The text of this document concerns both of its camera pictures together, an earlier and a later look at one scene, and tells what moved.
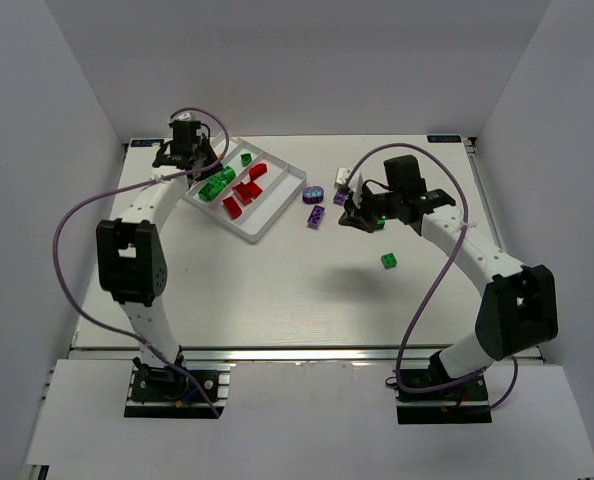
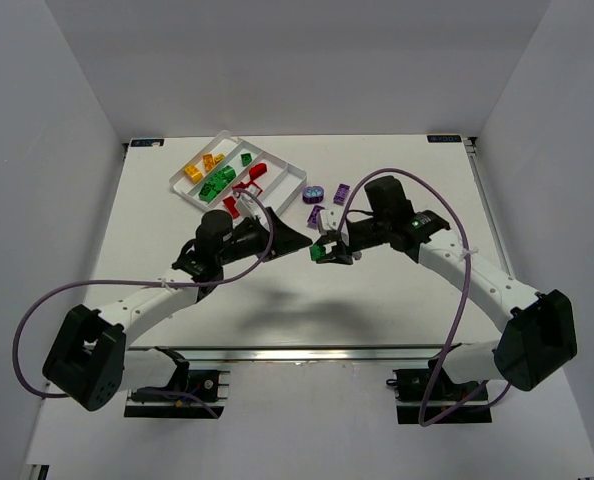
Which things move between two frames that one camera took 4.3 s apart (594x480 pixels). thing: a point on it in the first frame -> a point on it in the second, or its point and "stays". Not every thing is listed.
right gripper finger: (357, 223) -> (336, 258)
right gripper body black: (359, 209) -> (347, 241)
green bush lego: (229, 173) stays
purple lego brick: (315, 217) stays
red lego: (232, 207) stays
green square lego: (246, 159) stays
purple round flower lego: (313, 194) stays
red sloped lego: (257, 171) stays
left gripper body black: (178, 160) -> (270, 236)
